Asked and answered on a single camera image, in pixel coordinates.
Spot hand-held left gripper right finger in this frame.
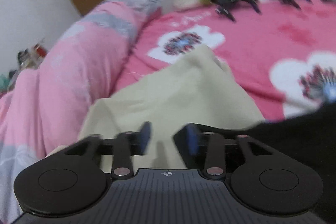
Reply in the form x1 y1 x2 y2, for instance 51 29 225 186
173 123 276 180

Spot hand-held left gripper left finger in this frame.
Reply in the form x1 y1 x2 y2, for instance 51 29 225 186
64 122 153 180

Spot pink and grey quilt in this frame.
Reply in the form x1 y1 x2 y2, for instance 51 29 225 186
0 0 163 224

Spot black sweater with white print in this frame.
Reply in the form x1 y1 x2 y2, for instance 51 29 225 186
247 102 336 224

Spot cream fleece garment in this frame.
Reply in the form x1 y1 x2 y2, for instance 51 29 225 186
47 44 265 172

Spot colourful small clutter pile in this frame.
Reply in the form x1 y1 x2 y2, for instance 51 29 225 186
0 39 49 90

